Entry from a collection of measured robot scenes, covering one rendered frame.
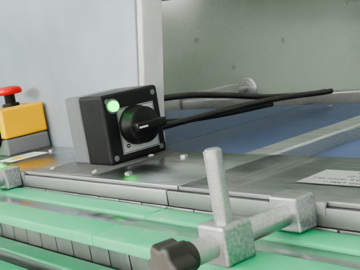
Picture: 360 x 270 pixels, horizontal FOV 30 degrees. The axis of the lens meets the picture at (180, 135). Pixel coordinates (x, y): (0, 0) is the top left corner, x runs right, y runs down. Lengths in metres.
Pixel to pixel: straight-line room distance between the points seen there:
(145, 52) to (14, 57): 0.33
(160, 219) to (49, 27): 0.48
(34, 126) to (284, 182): 0.55
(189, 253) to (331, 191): 0.14
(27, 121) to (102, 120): 0.29
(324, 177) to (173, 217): 0.13
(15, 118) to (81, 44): 0.17
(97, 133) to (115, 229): 0.22
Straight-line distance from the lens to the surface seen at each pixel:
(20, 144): 1.01
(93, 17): 0.88
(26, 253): 0.83
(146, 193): 0.63
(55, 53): 0.98
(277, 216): 0.46
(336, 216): 0.47
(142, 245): 0.50
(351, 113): 1.01
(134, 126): 0.73
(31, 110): 1.02
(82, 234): 0.57
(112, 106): 0.74
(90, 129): 0.77
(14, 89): 1.02
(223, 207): 0.43
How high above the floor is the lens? 1.23
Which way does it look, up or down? 38 degrees down
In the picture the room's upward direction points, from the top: 106 degrees counter-clockwise
